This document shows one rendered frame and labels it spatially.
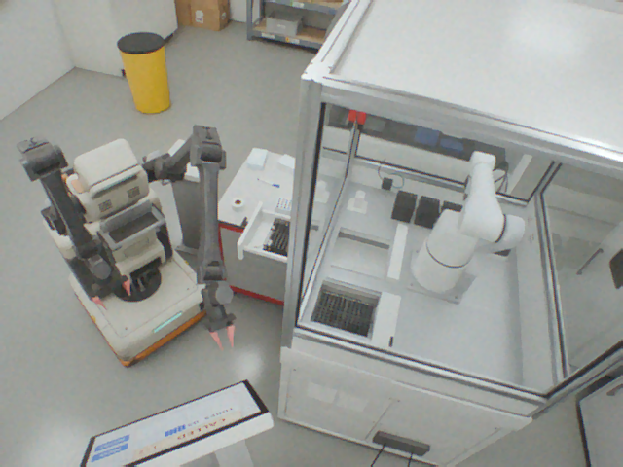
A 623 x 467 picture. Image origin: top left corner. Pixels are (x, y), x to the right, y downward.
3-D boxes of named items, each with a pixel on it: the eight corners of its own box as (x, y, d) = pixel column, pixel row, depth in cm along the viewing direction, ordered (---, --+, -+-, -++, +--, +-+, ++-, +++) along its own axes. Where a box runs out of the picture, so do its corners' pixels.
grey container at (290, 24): (265, 31, 507) (266, 17, 494) (274, 22, 526) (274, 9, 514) (296, 37, 503) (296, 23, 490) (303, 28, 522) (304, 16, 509)
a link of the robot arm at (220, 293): (220, 266, 135) (196, 267, 130) (237, 263, 126) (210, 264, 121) (222, 303, 134) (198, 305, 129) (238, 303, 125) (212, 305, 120)
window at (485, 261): (295, 326, 140) (323, 98, 75) (296, 324, 140) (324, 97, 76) (545, 397, 131) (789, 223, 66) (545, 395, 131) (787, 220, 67)
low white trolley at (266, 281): (220, 296, 270) (209, 216, 213) (254, 229, 311) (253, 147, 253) (305, 321, 264) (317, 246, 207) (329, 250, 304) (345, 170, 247)
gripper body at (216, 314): (237, 321, 129) (230, 298, 129) (205, 332, 126) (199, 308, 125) (233, 318, 135) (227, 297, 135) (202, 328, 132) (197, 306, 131)
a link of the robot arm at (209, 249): (220, 151, 138) (189, 146, 132) (227, 147, 134) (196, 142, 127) (221, 279, 136) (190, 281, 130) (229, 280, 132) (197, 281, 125)
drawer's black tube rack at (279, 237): (262, 253, 191) (262, 244, 186) (274, 227, 203) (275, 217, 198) (309, 267, 189) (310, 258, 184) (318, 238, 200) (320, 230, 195)
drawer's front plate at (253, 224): (238, 259, 190) (237, 243, 182) (260, 216, 209) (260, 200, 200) (241, 260, 190) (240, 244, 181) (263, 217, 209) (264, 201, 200)
